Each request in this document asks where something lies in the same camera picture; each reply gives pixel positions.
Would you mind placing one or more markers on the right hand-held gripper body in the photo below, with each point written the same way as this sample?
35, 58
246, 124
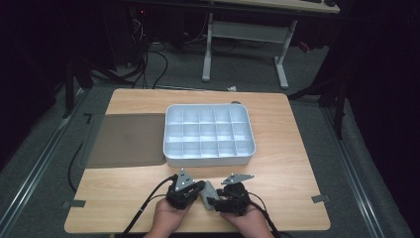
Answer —
236, 198

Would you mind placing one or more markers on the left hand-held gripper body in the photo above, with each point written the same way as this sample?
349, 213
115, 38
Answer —
181, 196

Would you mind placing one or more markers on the grey sock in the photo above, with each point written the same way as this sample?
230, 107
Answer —
208, 193

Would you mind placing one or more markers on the white divided storage box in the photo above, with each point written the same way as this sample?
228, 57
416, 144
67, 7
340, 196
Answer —
208, 134

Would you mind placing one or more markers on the grey tape strip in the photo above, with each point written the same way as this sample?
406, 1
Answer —
74, 204
320, 198

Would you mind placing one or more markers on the small dark round disc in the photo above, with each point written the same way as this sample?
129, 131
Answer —
235, 102

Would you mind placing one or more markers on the white paper scrap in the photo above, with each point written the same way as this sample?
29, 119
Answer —
232, 88

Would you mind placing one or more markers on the black stand leg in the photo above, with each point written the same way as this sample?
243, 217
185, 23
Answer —
68, 89
339, 109

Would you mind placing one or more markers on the desk with white legs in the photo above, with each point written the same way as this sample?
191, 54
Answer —
247, 32

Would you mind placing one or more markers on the red object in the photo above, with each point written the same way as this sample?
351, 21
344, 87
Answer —
304, 46

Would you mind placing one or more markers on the black keyboard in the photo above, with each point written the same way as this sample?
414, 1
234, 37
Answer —
311, 1

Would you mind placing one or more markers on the black computer mouse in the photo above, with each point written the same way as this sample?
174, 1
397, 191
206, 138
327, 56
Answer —
330, 3

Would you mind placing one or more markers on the metal floor rail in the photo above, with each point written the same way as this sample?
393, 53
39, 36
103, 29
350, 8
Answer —
355, 178
36, 167

